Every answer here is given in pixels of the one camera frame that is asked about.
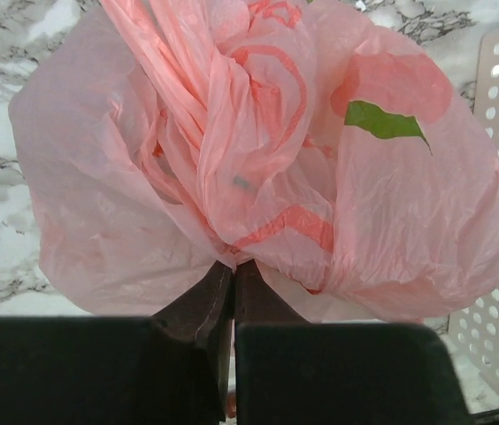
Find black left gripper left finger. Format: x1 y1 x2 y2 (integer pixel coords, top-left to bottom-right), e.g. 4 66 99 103
0 263 233 424

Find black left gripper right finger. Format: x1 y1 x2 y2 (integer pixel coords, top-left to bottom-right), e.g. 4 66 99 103
234 262 472 425

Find pink plastic bag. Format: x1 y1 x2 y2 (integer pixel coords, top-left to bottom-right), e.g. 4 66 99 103
9 1 499 321

